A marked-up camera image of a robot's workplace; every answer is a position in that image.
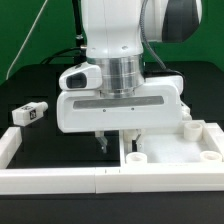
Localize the white cable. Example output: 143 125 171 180
5 0 49 81

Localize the white U-shaped fence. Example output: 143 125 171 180
0 127 224 195

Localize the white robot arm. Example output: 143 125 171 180
57 0 202 146

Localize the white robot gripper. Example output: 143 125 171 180
57 76 183 153

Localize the white square tabletop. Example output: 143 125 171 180
119 101 224 166

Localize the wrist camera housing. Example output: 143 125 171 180
59 62 102 91

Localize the black pole with cables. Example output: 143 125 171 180
41 0 86 64

